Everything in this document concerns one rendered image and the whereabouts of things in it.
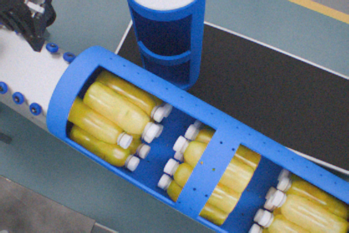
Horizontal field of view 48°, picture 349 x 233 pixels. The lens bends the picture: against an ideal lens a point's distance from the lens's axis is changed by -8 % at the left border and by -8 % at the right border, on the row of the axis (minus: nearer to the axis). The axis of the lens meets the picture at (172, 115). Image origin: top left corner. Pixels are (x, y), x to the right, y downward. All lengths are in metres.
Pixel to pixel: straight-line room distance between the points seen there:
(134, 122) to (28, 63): 0.56
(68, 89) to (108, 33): 1.45
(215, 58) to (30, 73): 1.10
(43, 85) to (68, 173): 0.96
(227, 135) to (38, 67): 0.73
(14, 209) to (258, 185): 0.73
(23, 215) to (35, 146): 1.15
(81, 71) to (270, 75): 1.36
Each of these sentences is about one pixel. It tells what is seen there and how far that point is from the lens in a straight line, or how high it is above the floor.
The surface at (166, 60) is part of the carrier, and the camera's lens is 1.71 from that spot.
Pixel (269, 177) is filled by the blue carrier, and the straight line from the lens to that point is 1.25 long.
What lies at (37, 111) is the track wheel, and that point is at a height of 0.97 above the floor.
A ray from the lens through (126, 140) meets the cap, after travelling 1.09.
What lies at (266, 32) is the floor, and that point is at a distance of 2.50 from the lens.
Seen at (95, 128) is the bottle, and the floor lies 1.14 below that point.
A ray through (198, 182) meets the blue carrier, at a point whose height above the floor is 1.22.
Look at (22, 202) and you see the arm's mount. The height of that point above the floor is 1.01.
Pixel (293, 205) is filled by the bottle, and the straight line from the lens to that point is 1.04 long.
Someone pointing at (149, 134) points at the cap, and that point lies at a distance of 1.05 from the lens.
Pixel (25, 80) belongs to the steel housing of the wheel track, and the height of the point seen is 0.93.
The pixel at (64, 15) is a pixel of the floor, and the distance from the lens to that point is 2.61.
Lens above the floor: 2.19
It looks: 75 degrees down
